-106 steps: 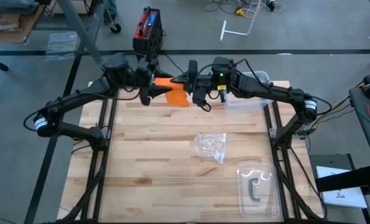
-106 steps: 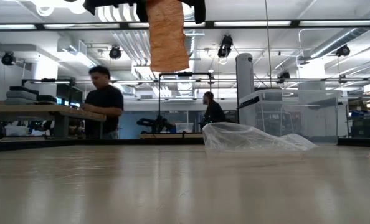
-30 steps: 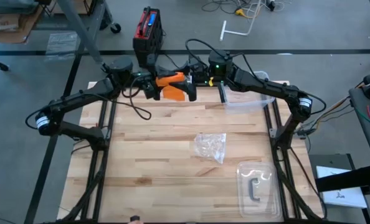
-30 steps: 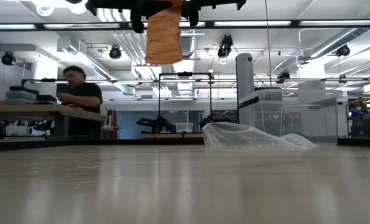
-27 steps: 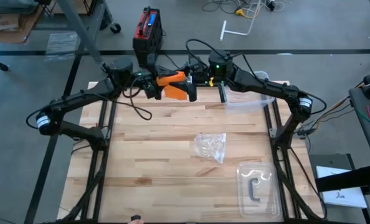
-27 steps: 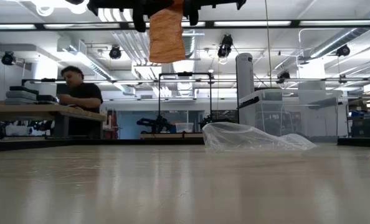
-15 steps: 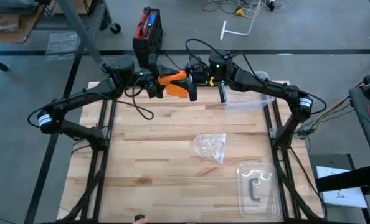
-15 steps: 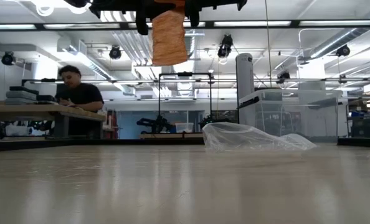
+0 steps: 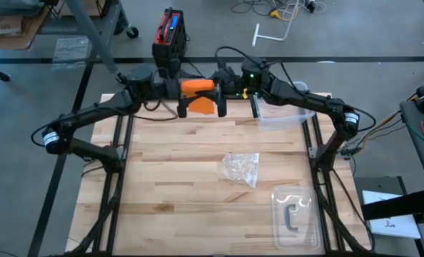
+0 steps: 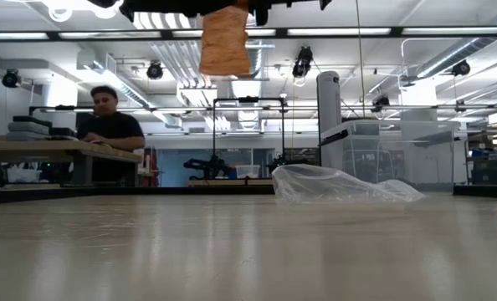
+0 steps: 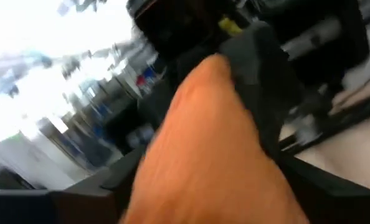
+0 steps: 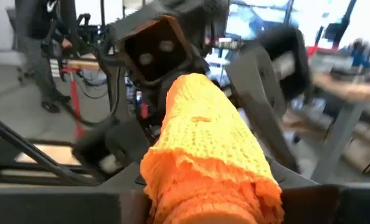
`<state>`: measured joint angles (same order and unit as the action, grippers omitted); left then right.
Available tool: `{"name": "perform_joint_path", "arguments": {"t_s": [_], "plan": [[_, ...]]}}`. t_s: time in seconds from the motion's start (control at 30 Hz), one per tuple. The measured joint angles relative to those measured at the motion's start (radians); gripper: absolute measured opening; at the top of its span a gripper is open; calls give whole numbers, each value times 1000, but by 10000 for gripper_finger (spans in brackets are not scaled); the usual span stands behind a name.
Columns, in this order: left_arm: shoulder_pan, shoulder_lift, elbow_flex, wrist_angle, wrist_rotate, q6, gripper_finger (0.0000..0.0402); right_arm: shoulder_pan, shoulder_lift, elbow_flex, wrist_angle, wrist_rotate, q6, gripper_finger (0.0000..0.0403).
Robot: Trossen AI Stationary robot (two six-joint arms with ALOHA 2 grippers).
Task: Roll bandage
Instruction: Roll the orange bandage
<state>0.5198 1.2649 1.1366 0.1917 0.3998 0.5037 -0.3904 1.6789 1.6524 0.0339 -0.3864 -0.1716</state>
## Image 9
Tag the black caster wheel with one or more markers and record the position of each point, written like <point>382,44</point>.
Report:
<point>132,33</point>

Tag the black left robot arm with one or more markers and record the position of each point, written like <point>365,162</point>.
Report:
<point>90,114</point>

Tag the flat clear plastic bag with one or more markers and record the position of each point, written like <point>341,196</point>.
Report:
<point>71,51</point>

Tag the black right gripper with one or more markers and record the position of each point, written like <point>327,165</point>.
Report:
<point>231,85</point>

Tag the grey green bag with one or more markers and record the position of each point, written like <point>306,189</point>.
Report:
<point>8,6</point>

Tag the clear plastic bag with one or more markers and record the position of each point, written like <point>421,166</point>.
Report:
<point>71,51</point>
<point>240,167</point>

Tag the yellow tag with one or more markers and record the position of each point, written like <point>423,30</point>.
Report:
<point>245,93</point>

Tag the white box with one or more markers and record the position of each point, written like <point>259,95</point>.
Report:
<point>394,225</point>

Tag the flattened cardboard box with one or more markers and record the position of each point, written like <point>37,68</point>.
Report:
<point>5,26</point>

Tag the orange elastic bandage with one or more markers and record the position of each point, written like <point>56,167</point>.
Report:
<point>197,87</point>

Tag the clear plastic storage bin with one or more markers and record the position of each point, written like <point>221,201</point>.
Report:
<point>287,121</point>

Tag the red black battery pack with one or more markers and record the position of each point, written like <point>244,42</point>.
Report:
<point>169,28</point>

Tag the grey metal table leg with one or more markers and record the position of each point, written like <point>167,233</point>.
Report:
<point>90,32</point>

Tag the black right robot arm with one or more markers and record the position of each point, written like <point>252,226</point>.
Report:
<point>305,98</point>

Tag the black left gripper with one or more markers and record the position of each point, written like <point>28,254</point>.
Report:
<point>165,89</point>

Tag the dark grey stand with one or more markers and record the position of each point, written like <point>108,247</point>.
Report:
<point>379,183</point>

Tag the white T-shaped pipe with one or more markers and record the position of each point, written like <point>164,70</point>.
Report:
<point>255,35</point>

